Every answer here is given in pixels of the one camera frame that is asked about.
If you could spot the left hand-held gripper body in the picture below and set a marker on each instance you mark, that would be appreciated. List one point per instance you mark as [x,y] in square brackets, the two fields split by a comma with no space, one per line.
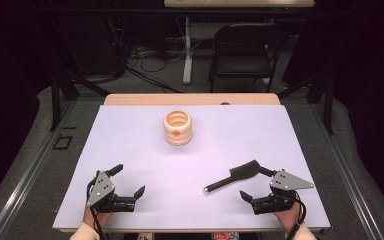
[101,190]

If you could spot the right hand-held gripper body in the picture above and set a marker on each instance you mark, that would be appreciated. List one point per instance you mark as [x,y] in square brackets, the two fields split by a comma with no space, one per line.
[288,182]

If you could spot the cream ribbed cup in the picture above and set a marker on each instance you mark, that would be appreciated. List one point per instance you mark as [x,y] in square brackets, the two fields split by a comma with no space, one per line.
[177,128]

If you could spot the person's left hand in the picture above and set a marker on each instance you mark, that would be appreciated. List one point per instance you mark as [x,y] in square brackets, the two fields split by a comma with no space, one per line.
[91,217]

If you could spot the person's right hand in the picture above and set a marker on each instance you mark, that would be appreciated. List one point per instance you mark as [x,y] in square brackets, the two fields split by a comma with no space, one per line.
[290,220]

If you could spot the white printed object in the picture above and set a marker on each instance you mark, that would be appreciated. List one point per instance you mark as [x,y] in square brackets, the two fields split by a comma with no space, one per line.
[145,237]

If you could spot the red patterned object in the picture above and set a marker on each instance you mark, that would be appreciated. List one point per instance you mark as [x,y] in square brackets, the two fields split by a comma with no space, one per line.
[225,236]

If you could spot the white table mat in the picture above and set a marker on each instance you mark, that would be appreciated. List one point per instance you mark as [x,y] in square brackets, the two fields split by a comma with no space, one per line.
[186,186]

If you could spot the black folding chair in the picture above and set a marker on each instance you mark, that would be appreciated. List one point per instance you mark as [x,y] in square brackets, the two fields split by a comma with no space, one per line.
[243,56]

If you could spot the black equipment cabinet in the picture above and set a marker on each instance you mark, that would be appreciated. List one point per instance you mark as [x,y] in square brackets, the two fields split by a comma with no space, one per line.
[90,43]

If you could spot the light desk with white leg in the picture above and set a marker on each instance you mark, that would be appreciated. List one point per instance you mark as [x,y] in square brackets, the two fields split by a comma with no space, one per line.
[188,50]

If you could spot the aluminium floor rail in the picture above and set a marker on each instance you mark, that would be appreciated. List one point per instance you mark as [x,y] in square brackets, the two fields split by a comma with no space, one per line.
[26,176]
[350,176]

